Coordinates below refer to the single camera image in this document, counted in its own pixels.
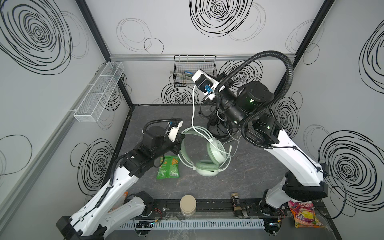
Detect mint green headphone cable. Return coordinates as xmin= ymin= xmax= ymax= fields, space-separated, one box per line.
xmin=191 ymin=84 xmax=241 ymax=169

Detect mint green headphones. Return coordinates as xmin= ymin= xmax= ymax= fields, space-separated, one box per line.
xmin=178 ymin=126 xmax=233 ymax=177

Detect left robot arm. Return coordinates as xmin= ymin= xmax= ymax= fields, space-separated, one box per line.
xmin=56 ymin=118 xmax=185 ymax=240

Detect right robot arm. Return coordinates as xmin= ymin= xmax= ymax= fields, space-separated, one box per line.
xmin=193 ymin=51 xmax=328 ymax=216

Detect black blue headphones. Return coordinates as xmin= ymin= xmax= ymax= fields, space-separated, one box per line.
xmin=207 ymin=110 xmax=239 ymax=144

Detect green chips bag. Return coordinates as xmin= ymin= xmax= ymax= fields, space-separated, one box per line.
xmin=157 ymin=156 xmax=180 ymax=180

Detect beige round lid jar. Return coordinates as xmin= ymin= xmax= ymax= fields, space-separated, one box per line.
xmin=180 ymin=195 xmax=197 ymax=217

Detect white mesh shelf basket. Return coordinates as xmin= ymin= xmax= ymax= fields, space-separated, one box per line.
xmin=74 ymin=62 xmax=124 ymax=123

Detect small brown bottle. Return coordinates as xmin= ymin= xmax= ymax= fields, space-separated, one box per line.
xmin=231 ymin=193 xmax=244 ymax=218

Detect colourful candy bag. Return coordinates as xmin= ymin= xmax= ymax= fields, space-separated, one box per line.
xmin=288 ymin=200 xmax=324 ymax=228

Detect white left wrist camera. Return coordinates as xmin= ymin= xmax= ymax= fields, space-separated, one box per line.
xmin=167 ymin=121 xmax=183 ymax=142

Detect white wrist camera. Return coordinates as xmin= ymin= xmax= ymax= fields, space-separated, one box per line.
xmin=192 ymin=69 xmax=219 ymax=100
xmin=167 ymin=121 xmax=183 ymax=142

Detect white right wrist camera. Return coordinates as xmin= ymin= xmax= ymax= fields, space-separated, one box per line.
xmin=192 ymin=69 xmax=219 ymax=100

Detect black wire basket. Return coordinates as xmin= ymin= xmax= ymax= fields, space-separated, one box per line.
xmin=172 ymin=55 xmax=218 ymax=88

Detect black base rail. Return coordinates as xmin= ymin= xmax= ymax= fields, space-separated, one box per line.
xmin=131 ymin=197 xmax=289 ymax=220

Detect white cable duct strip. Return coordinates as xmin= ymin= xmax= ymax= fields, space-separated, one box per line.
xmin=122 ymin=218 xmax=266 ymax=231

